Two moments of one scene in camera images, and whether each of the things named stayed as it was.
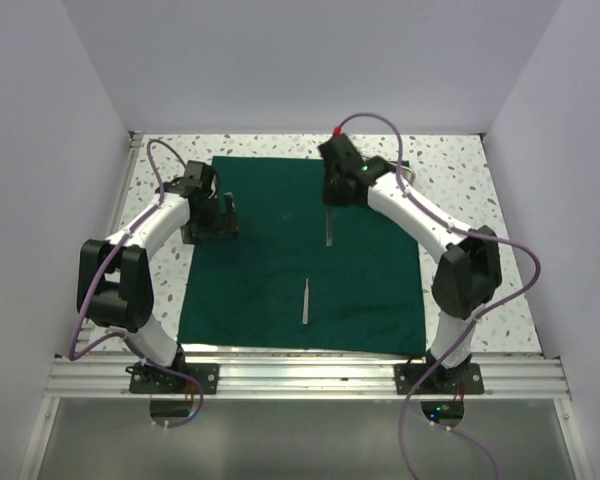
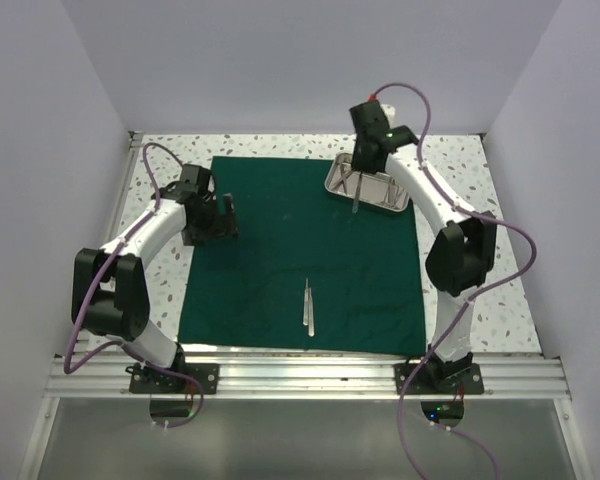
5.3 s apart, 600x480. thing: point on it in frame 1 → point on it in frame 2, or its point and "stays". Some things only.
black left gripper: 222,224 stays
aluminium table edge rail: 108,378 stays
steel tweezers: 306,303 stays
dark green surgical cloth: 301,274 stays
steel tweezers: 329,235 → 311,324
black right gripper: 331,198 → 359,166
